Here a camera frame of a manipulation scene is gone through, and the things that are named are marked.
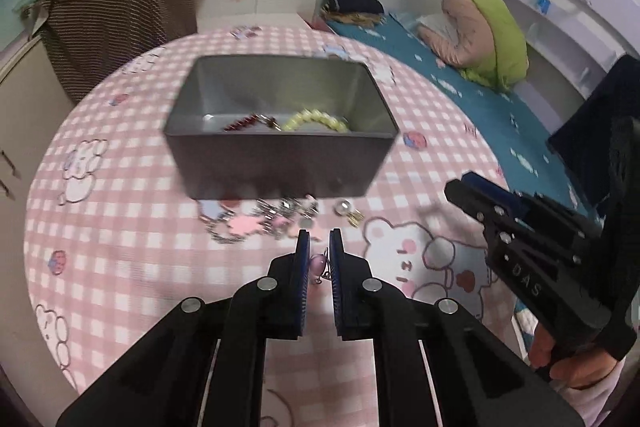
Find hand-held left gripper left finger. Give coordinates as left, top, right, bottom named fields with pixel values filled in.
left=55, top=230, right=311, bottom=427

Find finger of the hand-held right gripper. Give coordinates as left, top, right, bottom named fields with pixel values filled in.
left=444, top=178, right=532, bottom=259
left=461, top=172, right=589, bottom=239

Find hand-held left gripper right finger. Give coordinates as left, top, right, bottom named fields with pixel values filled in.
left=329, top=229, right=587, bottom=427

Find pink earring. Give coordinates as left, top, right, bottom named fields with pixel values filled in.
left=307, top=252, right=335, bottom=281

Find pile of small charms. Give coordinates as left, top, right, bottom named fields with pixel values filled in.
left=200, top=195, right=366, bottom=244

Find grey metal tin box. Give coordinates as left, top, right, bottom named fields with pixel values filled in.
left=164, top=54, right=400, bottom=200

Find yellow bead bracelet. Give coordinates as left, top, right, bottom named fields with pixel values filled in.
left=281, top=108, right=351, bottom=133

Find dark red bead bracelet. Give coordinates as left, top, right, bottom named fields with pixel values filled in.
left=223, top=114, right=281, bottom=133

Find person's right hand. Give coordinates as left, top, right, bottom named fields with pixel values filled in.
left=529, top=324, right=624, bottom=391

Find teal printed bed sheet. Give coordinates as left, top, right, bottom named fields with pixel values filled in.
left=327, top=12, right=609, bottom=349

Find dark hanging garment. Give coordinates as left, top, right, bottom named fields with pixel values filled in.
left=548, top=56, right=640, bottom=208

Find green and pink pillow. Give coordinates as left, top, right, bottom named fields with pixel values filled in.
left=417, top=0, right=530, bottom=94

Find white pillow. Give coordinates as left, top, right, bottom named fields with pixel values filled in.
left=417, top=19, right=459, bottom=39

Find folded tan garment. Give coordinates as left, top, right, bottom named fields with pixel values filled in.
left=320, top=9, right=389, bottom=28

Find folded dark clothes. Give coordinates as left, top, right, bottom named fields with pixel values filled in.
left=324, top=0, right=386, bottom=16

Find brown dotted cloth cover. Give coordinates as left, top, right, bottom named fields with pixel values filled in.
left=37, top=0, right=199, bottom=106

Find beige cabinet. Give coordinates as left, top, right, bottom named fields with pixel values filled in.
left=0, top=32, right=76, bottom=208

